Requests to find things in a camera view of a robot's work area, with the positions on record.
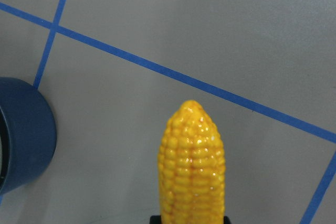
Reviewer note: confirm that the dark blue saucepan purple handle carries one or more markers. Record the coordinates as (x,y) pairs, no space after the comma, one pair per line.
(28,133)

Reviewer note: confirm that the yellow plastic corn cob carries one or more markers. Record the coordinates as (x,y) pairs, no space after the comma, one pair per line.
(191,168)

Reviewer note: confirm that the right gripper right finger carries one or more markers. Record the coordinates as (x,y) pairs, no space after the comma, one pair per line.
(227,220)

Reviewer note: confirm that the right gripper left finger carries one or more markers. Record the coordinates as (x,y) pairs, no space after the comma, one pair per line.
(155,219)

